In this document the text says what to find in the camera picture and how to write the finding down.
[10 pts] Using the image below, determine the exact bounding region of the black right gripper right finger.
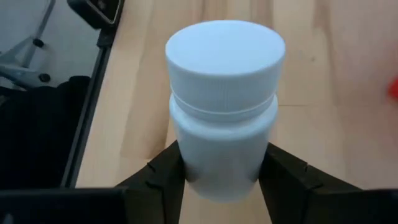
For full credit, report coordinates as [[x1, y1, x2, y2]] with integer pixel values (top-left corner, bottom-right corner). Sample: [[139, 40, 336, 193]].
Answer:
[[257, 141, 364, 224]]

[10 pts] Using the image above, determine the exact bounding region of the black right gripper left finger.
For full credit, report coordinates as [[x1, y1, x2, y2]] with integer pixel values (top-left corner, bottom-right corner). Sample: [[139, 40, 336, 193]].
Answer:
[[114, 139, 188, 224]]

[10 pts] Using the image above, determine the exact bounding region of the white pill bottle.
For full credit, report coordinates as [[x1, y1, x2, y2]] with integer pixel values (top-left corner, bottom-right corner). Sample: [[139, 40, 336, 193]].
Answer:
[[164, 19, 287, 203]]

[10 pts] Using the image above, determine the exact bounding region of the red plastic mesh basket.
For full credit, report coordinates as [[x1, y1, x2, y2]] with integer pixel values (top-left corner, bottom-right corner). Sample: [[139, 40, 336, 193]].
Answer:
[[387, 76, 398, 102]]

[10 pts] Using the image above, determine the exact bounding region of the black bulky object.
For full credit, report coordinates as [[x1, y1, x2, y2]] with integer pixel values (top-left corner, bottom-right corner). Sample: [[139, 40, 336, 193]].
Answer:
[[0, 76, 93, 190]]

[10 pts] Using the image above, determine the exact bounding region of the grey wheeled chair base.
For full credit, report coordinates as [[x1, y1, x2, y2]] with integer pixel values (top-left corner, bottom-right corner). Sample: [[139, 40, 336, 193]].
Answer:
[[0, 0, 57, 91]]

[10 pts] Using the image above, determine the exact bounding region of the black aluminium table frame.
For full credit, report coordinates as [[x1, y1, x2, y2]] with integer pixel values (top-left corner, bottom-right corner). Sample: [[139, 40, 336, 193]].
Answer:
[[60, 27, 114, 189]]

